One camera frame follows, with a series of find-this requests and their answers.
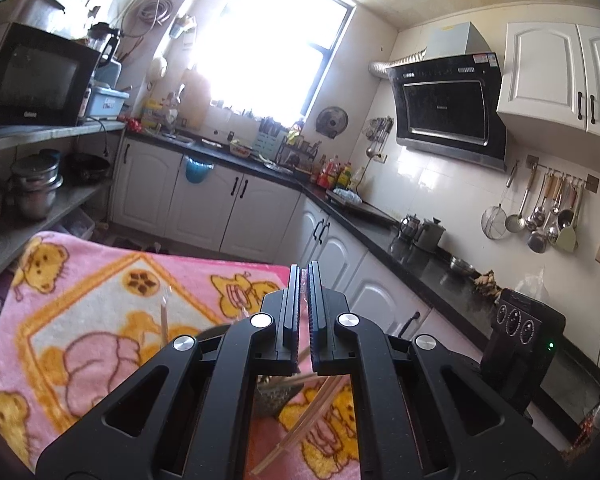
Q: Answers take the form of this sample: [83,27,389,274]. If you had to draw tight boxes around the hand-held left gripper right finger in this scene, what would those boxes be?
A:
[307,261,563,480]

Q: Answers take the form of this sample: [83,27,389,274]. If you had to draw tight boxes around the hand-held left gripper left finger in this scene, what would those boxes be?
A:
[35,264,301,480]

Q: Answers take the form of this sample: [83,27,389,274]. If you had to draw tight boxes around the pile of chopsticks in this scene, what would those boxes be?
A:
[250,375,353,478]

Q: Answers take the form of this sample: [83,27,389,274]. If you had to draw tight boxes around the clear plastic bag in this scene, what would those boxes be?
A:
[517,267,549,302]

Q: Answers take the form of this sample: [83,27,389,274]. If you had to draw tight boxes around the ginger root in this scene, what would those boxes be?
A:
[475,270,502,297]

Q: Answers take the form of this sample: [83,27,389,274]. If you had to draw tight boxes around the steel serving spoon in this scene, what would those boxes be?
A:
[526,174,554,254]

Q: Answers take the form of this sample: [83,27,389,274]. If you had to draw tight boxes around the white base cabinets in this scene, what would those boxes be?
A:
[111,135,481,356]

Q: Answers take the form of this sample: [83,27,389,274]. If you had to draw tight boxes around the black kitchen countertop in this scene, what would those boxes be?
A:
[125,127,600,426]

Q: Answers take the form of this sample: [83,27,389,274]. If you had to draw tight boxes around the black cutting board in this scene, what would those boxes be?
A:
[326,190,399,226]

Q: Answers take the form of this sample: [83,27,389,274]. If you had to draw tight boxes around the green spatula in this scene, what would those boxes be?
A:
[554,194,580,254]

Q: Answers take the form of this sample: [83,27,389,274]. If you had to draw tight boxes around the steel ladle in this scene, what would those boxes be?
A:
[505,162,539,234]

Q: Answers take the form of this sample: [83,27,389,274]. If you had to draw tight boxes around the steel teapot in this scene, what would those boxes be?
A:
[399,214,421,241]

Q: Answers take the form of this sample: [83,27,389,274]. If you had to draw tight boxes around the grey green kettle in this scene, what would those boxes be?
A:
[414,217,446,254]

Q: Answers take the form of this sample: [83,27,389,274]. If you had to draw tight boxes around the row of sauce bottles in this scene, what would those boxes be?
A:
[310,152,367,192]

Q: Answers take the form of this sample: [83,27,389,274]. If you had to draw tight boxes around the blue hanging bin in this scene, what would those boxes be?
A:
[184,156,215,185]

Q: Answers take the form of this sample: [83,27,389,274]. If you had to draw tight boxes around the knife block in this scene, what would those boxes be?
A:
[256,117,284,159]

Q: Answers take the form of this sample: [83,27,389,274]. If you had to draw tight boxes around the pink printed blanket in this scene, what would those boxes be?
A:
[0,230,361,480]

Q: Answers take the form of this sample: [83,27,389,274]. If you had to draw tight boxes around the clear plastic storage box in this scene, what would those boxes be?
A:
[60,207,97,241]

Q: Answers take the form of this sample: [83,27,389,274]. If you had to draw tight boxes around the black range hood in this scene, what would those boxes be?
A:
[370,22,509,174]

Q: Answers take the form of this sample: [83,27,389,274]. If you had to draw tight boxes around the black wok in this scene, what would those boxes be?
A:
[70,152,112,184]

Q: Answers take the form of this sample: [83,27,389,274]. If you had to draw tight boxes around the steel cooking pot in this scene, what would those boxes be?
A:
[15,180,64,221]
[11,154,61,189]

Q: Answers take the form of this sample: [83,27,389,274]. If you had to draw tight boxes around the kitchen window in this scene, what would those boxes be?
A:
[192,0,357,120]

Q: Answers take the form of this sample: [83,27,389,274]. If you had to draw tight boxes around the blue dish rack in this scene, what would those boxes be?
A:
[87,85,131,119]

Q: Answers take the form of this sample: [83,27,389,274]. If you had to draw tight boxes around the grey shelving unit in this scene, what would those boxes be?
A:
[0,119,127,283]

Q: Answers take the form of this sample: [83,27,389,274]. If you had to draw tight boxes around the black blender jug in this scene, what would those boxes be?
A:
[87,22,124,86]

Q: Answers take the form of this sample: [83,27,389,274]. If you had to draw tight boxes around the black microwave oven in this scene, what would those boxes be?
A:
[0,22,103,129]

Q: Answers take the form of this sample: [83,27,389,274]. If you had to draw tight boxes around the wire mesh strainer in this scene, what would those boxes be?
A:
[481,160,519,240]

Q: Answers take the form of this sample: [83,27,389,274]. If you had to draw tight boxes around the wall utensil rail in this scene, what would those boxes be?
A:
[526,155,600,194]

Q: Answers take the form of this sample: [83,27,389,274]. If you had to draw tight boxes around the round wall fan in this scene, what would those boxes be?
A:
[315,106,350,139]

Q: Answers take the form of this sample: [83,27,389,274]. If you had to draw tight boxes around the white wall cabinet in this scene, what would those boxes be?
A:
[496,22,600,142]

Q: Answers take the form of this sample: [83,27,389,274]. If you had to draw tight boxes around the coiled white hose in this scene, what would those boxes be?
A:
[130,0,174,29]

